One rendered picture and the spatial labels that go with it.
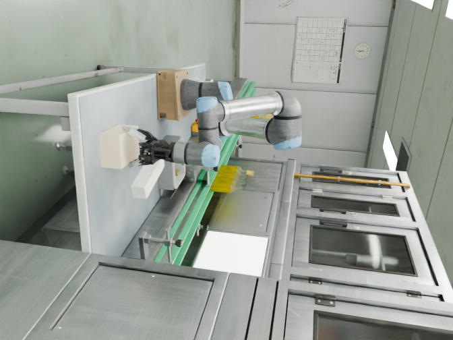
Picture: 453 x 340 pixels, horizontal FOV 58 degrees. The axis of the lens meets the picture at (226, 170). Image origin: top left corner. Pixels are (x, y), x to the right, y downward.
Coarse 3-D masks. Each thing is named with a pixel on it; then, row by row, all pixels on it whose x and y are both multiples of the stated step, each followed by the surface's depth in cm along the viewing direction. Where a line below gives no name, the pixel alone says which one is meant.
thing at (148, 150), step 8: (144, 144) 137; (152, 144) 137; (160, 144) 144; (144, 152) 140; (152, 152) 138; (160, 152) 140; (168, 152) 137; (144, 160) 140; (152, 160) 139; (168, 160) 137
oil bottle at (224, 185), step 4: (216, 180) 228; (220, 180) 228; (224, 180) 228; (228, 180) 228; (232, 180) 228; (212, 184) 226; (216, 184) 226; (220, 184) 225; (224, 184) 225; (228, 184) 224; (232, 184) 224; (236, 184) 226; (212, 188) 227; (216, 188) 227; (220, 188) 226; (224, 188) 226; (228, 188) 225; (232, 188) 225; (236, 188) 226; (228, 192) 227; (232, 192) 226
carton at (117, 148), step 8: (112, 128) 147; (120, 128) 147; (104, 136) 139; (112, 136) 138; (120, 136) 138; (128, 136) 145; (104, 144) 140; (112, 144) 139; (120, 144) 139; (128, 144) 145; (136, 144) 152; (104, 152) 141; (112, 152) 140; (120, 152) 140; (128, 152) 146; (136, 152) 153; (104, 160) 141; (112, 160) 141; (120, 160) 140; (128, 160) 147; (112, 168) 142; (120, 168) 141
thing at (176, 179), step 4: (180, 140) 200; (172, 164) 194; (176, 164) 212; (180, 164) 212; (172, 168) 196; (176, 168) 213; (180, 168) 213; (184, 168) 213; (180, 172) 214; (184, 172) 214; (176, 176) 211; (180, 176) 211; (184, 176) 213; (176, 180) 207; (180, 180) 208; (176, 184) 204; (176, 188) 201
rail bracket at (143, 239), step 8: (144, 232) 161; (168, 232) 156; (144, 240) 159; (152, 240) 159; (160, 240) 159; (168, 240) 157; (176, 240) 158; (144, 248) 161; (168, 248) 160; (128, 256) 164; (136, 256) 164; (144, 256) 162; (168, 256) 162
